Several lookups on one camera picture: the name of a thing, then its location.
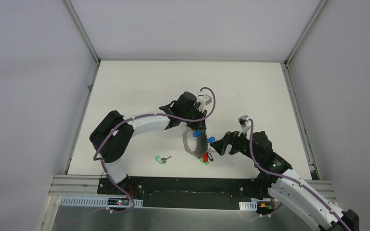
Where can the aluminium frame rail right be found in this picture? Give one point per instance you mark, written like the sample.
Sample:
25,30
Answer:
294,94

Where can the large blue tag keys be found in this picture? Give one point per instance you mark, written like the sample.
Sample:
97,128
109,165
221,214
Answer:
197,133

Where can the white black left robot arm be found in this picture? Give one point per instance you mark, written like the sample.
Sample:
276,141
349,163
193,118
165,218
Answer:
111,137

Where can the aluminium frame rail left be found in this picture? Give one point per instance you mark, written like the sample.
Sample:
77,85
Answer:
88,76

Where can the black robot base mount plate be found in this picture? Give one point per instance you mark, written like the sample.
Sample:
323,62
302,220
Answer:
193,193

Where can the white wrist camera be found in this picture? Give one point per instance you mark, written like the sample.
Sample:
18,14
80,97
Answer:
245,123
204,100

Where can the aluminium frame rail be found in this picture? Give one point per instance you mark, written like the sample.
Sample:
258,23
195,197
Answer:
88,76
294,94

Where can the large green tag key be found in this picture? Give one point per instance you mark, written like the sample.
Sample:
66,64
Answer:
201,160

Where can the white slotted cable duct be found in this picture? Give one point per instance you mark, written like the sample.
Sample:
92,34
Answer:
248,206
96,201

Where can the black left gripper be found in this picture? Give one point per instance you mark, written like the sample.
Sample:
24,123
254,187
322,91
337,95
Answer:
196,122

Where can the white slotted cable duct right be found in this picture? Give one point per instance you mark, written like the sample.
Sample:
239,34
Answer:
248,206

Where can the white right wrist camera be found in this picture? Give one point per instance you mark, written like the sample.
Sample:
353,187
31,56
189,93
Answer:
245,123

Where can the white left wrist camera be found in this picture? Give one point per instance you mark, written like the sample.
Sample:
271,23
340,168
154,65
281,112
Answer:
204,100

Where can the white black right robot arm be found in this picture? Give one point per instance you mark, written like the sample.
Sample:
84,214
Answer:
279,180

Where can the white slotted cable duct left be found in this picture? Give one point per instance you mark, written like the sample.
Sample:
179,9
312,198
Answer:
96,201

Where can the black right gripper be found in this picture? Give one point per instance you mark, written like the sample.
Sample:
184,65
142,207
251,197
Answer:
220,146

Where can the black fob key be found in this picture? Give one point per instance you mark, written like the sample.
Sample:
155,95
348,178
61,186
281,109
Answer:
210,157

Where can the red tag key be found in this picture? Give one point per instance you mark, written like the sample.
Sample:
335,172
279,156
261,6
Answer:
205,157

